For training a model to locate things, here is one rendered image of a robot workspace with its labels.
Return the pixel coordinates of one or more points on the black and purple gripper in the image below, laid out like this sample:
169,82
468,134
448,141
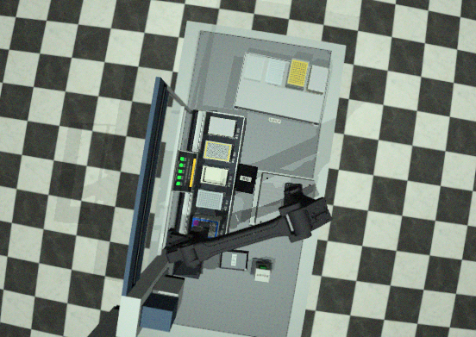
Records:
203,232

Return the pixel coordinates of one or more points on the grey tip rack with blue edge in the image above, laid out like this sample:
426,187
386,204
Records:
213,220

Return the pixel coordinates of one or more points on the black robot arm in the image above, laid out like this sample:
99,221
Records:
302,220

